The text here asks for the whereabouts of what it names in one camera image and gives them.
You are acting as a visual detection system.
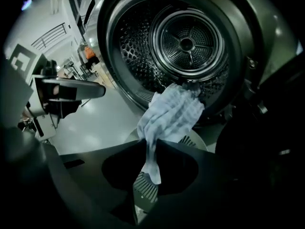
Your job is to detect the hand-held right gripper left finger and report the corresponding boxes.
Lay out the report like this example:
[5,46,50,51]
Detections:
[46,139,150,229]

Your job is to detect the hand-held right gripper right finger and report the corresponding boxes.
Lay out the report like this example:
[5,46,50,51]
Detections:
[144,138,305,229]

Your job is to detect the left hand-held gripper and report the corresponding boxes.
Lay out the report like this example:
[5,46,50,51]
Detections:
[0,43,107,142]

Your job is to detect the white laundry basket with clothes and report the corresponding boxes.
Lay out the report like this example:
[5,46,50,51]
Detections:
[123,130,208,216]

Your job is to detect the blue plaid garment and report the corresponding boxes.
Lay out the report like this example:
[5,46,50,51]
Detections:
[137,82,205,185]

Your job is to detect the black washing machine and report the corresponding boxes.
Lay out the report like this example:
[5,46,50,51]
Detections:
[96,0,303,138]

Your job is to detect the round black washer door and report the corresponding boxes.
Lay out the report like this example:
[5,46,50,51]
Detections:
[215,63,305,167]

